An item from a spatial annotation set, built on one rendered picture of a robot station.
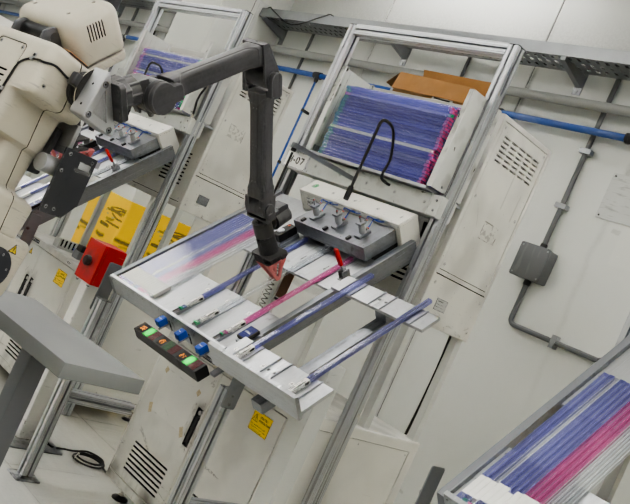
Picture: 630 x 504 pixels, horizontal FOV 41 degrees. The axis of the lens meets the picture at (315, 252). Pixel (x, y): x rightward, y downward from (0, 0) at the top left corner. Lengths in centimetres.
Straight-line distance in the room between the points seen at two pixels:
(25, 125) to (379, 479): 164
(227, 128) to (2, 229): 198
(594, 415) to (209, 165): 236
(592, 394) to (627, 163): 223
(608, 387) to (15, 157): 143
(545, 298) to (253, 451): 189
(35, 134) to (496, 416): 265
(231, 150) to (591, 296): 173
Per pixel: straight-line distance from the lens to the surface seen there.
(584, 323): 393
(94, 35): 205
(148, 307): 263
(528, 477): 180
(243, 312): 245
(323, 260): 261
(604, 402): 198
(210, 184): 386
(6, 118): 199
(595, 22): 455
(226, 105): 383
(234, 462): 265
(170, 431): 290
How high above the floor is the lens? 104
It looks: 1 degrees up
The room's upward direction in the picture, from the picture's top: 24 degrees clockwise
